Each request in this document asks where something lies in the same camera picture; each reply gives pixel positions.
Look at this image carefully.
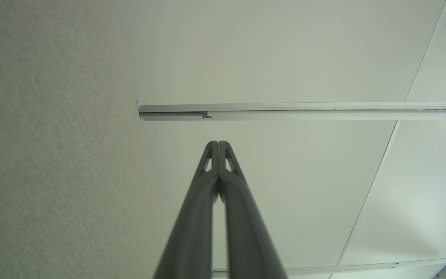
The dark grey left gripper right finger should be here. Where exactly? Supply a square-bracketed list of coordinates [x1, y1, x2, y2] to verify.
[219, 140, 288, 279]

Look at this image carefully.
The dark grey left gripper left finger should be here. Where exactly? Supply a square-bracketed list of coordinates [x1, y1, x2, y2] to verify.
[153, 140, 219, 279]

